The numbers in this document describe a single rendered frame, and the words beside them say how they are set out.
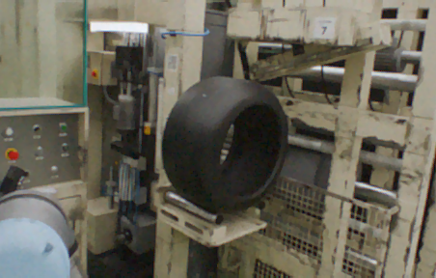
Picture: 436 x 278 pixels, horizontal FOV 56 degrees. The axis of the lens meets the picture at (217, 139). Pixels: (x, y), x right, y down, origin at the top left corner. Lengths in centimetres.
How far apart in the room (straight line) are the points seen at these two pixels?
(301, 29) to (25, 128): 126
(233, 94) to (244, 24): 48
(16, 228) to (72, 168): 159
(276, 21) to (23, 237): 153
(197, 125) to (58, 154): 78
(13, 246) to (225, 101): 117
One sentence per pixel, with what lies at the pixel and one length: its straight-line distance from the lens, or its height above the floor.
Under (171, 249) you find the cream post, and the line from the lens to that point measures 214.
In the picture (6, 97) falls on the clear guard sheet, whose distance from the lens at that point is 192.
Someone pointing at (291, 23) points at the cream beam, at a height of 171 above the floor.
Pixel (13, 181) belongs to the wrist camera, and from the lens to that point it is 149.
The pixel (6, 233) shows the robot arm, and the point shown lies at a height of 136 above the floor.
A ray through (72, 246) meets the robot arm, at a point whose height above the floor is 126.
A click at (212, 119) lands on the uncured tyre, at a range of 154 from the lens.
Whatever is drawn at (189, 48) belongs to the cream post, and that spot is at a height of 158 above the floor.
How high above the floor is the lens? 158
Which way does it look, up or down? 12 degrees down
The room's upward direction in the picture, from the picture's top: 5 degrees clockwise
